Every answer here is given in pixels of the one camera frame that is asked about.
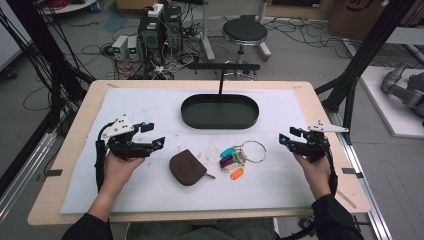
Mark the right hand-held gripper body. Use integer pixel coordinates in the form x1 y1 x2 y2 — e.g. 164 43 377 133
287 120 350 164

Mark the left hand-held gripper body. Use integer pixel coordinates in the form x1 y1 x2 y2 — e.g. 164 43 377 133
101 113 154 160

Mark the brown zip pouch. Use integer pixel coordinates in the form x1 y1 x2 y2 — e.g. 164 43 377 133
168 148 217 187

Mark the key ring with coloured tags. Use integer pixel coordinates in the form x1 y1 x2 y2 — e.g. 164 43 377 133
219 139 268 181

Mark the black rack with oval tray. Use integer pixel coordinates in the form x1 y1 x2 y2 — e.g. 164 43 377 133
180 62 261 131

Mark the person's left hand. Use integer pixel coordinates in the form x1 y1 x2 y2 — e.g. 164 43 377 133
103 152 146 195

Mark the person's right hand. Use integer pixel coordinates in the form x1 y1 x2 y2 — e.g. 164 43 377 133
293 153 333 201

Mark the white table mat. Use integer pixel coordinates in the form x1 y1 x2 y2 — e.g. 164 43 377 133
59 87 316 215

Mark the grey bench power supply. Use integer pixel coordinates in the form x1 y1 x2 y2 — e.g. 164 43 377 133
127 35 141 62
111 34 130 62

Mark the white platform board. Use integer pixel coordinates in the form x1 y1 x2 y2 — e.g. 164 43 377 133
359 65 424 140

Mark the black computer tower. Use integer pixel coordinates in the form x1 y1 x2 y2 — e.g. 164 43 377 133
137 13 165 67
163 5 184 54

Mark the white metal table leg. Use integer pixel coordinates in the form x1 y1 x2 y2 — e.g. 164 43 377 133
199 0 217 63
255 0 273 63

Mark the black round stool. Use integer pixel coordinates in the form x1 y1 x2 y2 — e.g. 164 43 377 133
221 14 273 65

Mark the white power adapter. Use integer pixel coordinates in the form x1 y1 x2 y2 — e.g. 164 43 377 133
147 3 165 19

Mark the cardboard box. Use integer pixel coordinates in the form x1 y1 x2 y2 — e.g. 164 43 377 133
327 0 424 42

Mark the round white table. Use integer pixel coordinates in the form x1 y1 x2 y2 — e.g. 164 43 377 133
39 0 100 16

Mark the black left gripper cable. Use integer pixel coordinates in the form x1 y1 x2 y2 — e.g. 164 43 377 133
94 120 118 194

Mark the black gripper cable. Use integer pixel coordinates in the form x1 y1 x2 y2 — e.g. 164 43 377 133
318 138 339 197
94 120 118 194

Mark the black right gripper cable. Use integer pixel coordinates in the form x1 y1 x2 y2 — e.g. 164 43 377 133
318 138 339 197

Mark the aluminium rail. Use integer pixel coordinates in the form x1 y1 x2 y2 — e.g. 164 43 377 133
0 130 58 223
325 109 395 240

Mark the tangle of floor cables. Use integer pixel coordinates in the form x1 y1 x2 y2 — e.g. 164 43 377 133
266 16 351 60

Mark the black frame post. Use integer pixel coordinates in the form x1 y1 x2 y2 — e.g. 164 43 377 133
314 0 418 145

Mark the black frame with cable bundle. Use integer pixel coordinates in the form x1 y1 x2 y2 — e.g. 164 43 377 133
0 0 97 138

